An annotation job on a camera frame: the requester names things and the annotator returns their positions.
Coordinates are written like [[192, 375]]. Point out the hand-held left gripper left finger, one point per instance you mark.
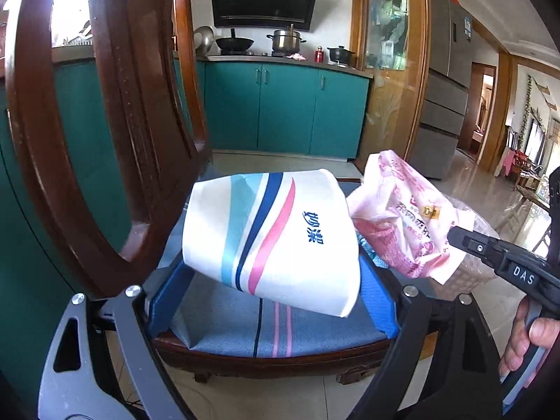
[[168, 302]]

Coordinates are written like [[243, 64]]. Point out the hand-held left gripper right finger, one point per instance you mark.
[[379, 306]]

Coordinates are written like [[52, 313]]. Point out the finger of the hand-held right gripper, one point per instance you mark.
[[477, 247]]

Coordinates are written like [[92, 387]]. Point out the pink plastic bag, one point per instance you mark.
[[393, 210]]

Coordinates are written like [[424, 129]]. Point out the person's right hand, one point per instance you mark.
[[547, 334]]

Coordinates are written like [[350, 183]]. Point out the blue striped seat cushion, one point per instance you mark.
[[227, 328]]

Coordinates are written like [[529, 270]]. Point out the grey refrigerator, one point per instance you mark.
[[442, 96]]

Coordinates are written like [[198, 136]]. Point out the wood-framed glass partition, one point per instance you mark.
[[387, 74]]

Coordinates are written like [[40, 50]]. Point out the carved wooden chair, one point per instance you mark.
[[48, 140]]

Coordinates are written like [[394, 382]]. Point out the teal kitchen base cabinets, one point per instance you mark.
[[284, 109]]

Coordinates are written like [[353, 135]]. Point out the black casserole pot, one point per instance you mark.
[[339, 56]]

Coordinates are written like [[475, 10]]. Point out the red bottle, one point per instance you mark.
[[319, 55]]

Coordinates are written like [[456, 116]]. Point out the pink cloth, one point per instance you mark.
[[297, 56]]

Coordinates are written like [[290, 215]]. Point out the steel pot lid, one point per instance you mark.
[[203, 40]]

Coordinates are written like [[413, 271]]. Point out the black wok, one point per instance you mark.
[[234, 43]]

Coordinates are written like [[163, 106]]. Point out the steel stock pot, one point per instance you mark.
[[286, 41]]

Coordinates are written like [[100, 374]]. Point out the black range hood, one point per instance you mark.
[[262, 0]]

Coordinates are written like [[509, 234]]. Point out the wooden doorway frame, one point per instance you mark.
[[494, 109]]

